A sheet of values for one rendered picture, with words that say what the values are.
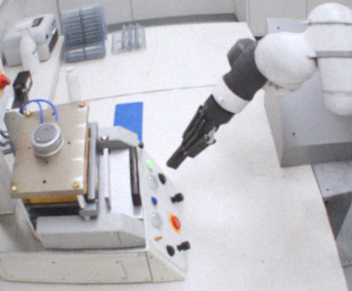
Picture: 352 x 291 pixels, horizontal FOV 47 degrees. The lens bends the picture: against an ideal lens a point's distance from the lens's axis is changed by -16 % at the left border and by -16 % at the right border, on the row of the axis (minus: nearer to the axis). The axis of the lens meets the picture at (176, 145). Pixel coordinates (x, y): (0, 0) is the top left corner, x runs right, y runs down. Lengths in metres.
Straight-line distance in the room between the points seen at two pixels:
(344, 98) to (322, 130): 0.61
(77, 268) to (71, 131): 0.34
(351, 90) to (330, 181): 0.67
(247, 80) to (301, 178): 0.46
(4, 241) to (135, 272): 0.35
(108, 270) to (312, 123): 0.74
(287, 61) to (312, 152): 0.64
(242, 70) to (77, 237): 0.52
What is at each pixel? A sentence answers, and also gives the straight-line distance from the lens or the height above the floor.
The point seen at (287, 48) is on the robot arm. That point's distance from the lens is 0.79.
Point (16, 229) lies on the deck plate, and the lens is 1.12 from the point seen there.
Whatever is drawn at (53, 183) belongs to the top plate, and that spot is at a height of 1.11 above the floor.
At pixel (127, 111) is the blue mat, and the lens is 1.60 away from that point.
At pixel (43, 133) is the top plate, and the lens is 0.99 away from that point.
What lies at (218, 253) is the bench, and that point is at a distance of 1.20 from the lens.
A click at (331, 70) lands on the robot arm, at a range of 0.77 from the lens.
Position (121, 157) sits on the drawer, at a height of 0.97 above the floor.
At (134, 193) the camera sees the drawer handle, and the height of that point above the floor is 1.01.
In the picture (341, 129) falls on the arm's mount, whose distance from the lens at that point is 1.40.
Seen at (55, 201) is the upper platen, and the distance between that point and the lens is 0.99.
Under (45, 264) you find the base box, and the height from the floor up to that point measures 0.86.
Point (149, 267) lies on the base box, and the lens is 1.09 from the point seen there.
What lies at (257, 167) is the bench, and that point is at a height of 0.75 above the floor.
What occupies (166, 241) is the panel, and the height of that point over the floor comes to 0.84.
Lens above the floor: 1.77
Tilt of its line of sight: 44 degrees down
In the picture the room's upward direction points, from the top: 5 degrees counter-clockwise
